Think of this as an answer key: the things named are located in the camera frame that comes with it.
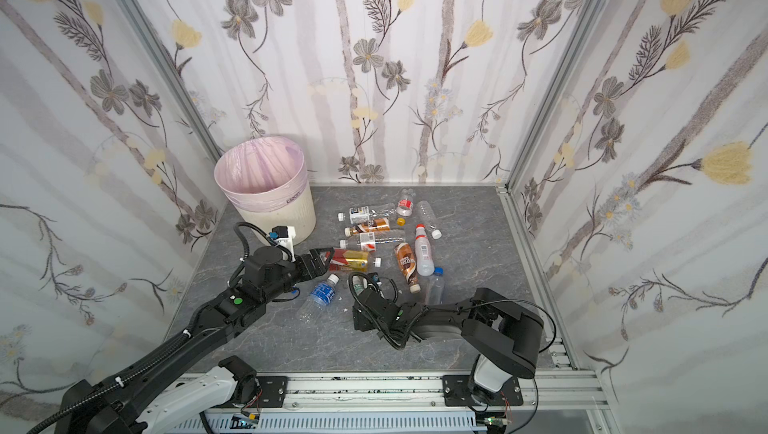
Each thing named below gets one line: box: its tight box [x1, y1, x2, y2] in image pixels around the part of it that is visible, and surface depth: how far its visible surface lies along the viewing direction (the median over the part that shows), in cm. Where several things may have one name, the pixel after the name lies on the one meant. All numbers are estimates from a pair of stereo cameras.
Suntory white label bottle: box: [337, 204, 396, 225], surface depth 107 cm
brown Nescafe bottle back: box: [344, 218, 391, 237], surface depth 103 cm
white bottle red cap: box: [414, 224, 435, 277], surface depth 97 cm
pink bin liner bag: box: [214, 136, 308, 213], surface depth 96 cm
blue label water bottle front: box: [296, 273, 340, 325], surface depth 88 cm
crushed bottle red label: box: [396, 188, 416, 217], surface depth 110 cm
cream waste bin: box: [214, 136, 316, 244], surface depth 95 cm
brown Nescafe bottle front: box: [394, 242, 421, 293], surface depth 95 cm
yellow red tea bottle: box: [326, 249, 369, 272], surface depth 95 cm
